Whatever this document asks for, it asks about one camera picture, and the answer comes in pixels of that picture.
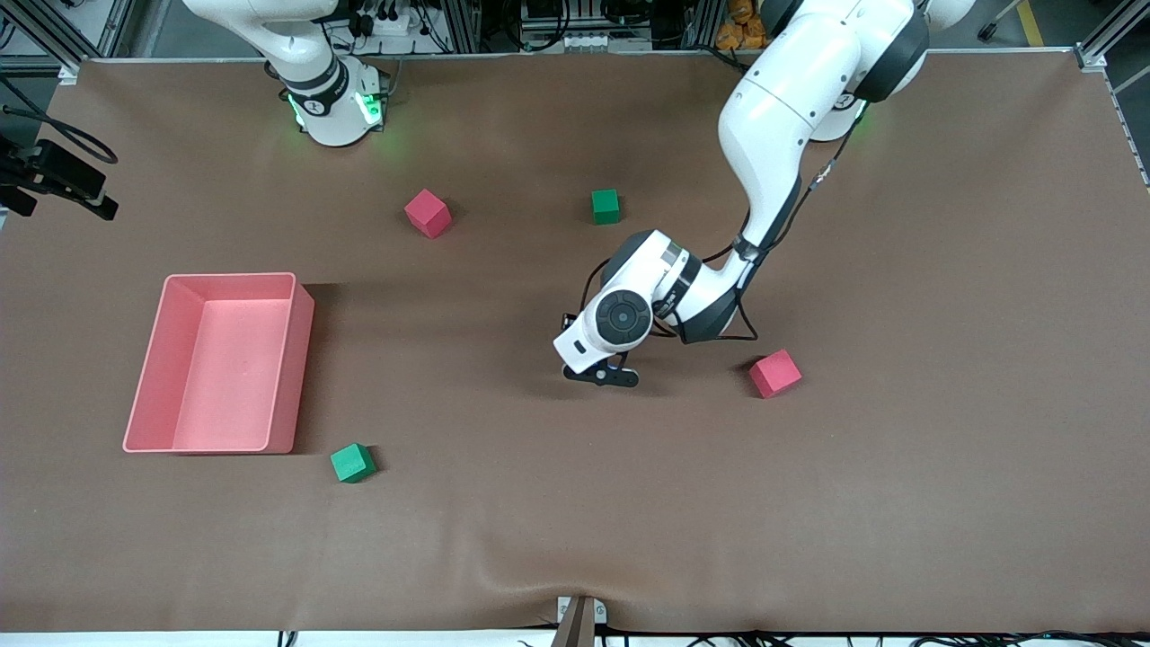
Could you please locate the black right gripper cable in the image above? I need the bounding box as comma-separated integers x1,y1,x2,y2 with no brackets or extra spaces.
0,76,120,167

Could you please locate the brown table mat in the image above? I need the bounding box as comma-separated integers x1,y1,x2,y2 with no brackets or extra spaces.
0,49,1150,635

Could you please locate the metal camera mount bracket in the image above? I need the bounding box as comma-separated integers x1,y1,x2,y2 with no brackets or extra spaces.
550,596,608,647

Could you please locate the pink plastic bin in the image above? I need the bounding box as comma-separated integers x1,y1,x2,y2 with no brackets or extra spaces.
122,272,315,454

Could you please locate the aluminium frame profile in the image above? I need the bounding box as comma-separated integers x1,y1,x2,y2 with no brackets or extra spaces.
1075,0,1150,188
0,0,136,77
440,0,486,55

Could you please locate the white power strip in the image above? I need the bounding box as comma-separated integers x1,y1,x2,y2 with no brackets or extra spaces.
346,0,443,42

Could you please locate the red foam cube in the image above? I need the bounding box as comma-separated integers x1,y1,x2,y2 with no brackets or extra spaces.
403,189,453,240
747,349,803,399

